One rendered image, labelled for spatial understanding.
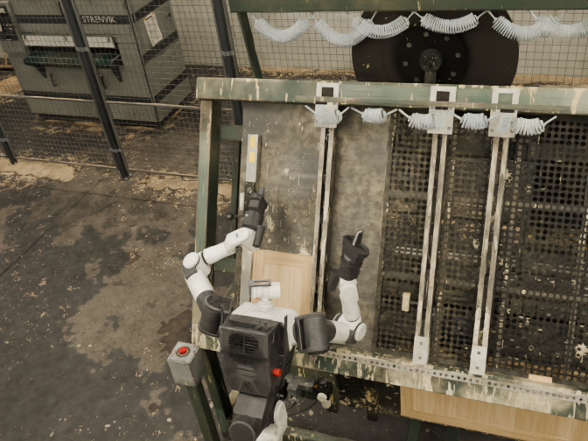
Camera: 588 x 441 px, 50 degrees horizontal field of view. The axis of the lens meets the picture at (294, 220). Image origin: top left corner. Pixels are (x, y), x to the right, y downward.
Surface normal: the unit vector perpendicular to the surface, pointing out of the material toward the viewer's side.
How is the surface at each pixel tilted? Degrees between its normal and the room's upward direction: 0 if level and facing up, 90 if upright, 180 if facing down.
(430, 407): 90
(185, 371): 90
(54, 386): 0
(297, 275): 59
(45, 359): 0
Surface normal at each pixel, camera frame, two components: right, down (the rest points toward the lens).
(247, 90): -0.33, 0.11
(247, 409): -0.23, -0.51
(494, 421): -0.32, 0.59
